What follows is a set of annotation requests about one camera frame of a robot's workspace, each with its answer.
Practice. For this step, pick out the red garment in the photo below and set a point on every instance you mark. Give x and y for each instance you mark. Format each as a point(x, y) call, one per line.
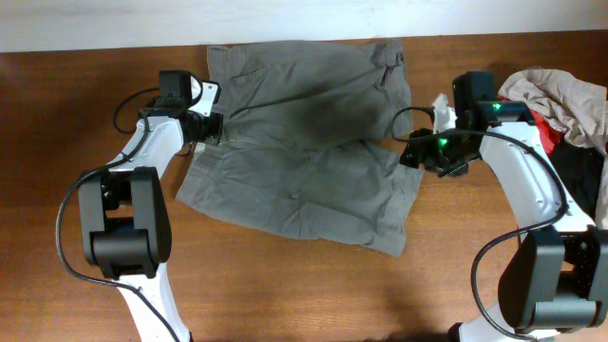
point(546, 135)

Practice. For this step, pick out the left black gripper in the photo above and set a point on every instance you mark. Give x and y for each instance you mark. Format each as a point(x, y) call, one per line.
point(211, 123)

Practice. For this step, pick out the grey cargo shorts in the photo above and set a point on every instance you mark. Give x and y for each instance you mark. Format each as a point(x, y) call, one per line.
point(300, 154)

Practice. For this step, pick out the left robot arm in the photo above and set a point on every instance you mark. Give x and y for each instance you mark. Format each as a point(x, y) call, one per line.
point(125, 225)

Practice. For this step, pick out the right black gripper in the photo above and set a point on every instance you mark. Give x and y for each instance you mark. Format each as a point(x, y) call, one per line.
point(419, 149)

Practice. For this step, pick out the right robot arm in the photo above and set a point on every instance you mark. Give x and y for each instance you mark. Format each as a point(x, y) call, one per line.
point(556, 282)

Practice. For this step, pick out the beige garment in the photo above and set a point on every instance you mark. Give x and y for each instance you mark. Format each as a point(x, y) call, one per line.
point(575, 108)

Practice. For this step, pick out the black garment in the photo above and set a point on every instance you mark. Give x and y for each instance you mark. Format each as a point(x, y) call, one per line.
point(580, 170)

